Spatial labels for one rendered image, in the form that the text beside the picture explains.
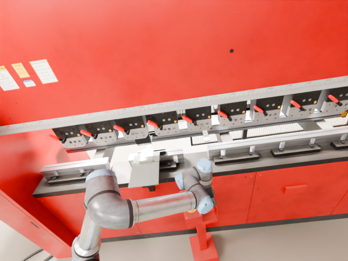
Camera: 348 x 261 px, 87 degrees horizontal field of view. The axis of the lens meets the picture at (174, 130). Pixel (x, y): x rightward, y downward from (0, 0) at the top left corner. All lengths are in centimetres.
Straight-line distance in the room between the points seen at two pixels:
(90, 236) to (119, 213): 30
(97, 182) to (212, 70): 72
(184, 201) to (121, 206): 25
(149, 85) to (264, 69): 58
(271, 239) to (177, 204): 143
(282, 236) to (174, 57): 179
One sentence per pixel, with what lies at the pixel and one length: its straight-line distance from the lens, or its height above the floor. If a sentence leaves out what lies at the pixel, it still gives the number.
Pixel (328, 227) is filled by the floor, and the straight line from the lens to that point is 232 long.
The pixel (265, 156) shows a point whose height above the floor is 88.
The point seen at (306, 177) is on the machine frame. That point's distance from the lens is 162.
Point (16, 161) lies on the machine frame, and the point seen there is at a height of 112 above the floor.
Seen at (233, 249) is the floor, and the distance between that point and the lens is 200.
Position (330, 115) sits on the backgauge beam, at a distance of 190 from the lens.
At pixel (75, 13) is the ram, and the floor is 185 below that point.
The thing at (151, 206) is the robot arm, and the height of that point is 127.
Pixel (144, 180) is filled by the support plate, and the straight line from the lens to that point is 116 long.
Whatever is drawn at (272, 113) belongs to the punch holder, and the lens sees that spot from 123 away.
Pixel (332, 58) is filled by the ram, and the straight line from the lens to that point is 124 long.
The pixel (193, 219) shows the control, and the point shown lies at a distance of 124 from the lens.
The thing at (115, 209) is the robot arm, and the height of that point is 133.
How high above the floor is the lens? 188
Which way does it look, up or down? 37 degrees down
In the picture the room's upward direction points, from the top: 10 degrees counter-clockwise
